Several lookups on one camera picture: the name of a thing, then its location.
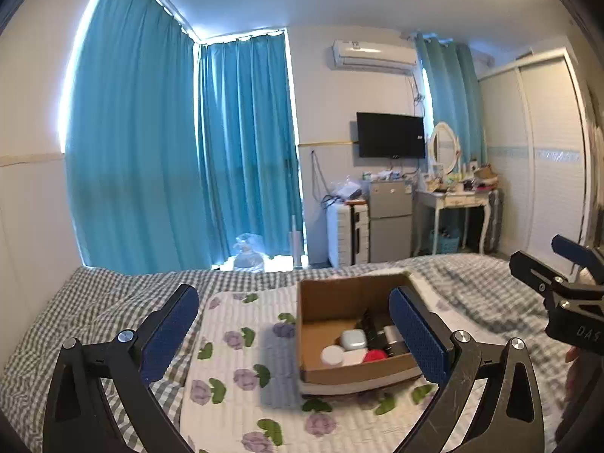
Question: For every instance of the wide teal curtain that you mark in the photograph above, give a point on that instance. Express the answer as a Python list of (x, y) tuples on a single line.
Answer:
[(132, 137)]

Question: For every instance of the brown cardboard box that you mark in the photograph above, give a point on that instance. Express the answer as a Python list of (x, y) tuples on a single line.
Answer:
[(325, 314)]

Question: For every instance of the black wall television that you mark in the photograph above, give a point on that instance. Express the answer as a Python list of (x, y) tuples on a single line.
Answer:
[(390, 135)]

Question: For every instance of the white mop pole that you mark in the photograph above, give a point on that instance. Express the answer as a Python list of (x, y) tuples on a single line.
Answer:
[(295, 240)]

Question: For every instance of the white air conditioner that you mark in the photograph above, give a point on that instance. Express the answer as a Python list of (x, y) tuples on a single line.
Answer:
[(375, 54)]

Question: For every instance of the white rectangular box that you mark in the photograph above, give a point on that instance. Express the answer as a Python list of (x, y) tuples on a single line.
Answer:
[(392, 334)]

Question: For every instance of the floral quilted mat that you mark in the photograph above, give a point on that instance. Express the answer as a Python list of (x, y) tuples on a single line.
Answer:
[(226, 368)]

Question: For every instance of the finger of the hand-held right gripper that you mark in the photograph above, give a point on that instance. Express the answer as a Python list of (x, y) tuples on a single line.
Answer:
[(531, 266), (573, 250)]

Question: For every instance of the black keypad device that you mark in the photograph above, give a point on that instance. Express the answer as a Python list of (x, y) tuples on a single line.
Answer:
[(373, 328)]

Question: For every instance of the clear plastic bag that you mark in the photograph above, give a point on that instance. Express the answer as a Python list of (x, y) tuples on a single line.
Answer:
[(250, 255)]

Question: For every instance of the grey mini fridge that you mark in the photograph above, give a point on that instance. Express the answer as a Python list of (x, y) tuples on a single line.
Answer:
[(389, 219)]

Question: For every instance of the grey checked blanket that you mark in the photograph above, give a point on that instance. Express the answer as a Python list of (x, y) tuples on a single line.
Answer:
[(94, 311)]

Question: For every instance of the white dressing table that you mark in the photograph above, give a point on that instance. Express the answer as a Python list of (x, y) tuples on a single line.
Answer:
[(453, 203)]

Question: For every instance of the oval white vanity mirror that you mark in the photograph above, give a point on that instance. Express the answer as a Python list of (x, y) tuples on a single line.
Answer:
[(444, 147)]

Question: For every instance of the plastic bag on suitcase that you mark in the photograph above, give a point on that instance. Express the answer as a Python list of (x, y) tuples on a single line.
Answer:
[(347, 191)]

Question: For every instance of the narrow teal curtain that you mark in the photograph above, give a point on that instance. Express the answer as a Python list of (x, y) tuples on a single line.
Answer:
[(448, 94)]

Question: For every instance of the white suitcase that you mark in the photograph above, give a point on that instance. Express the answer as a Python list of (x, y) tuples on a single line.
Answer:
[(347, 233)]

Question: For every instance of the white plastic bottle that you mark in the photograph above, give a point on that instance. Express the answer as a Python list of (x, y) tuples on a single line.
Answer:
[(332, 355)]

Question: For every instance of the grey suitcase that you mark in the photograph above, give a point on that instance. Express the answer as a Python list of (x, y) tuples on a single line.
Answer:
[(493, 222)]

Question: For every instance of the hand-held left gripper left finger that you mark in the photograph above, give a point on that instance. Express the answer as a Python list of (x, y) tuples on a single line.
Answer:
[(169, 335)]

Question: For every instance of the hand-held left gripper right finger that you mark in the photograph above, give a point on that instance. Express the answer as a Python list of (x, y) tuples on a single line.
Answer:
[(417, 335)]

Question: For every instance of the white louvred wardrobe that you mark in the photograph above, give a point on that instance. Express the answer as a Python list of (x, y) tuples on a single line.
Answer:
[(538, 160)]

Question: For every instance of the teal corner curtain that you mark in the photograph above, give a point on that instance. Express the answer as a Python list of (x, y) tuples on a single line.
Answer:
[(247, 146)]

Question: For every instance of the white earbuds case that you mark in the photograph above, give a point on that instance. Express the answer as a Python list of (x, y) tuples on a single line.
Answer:
[(353, 339)]

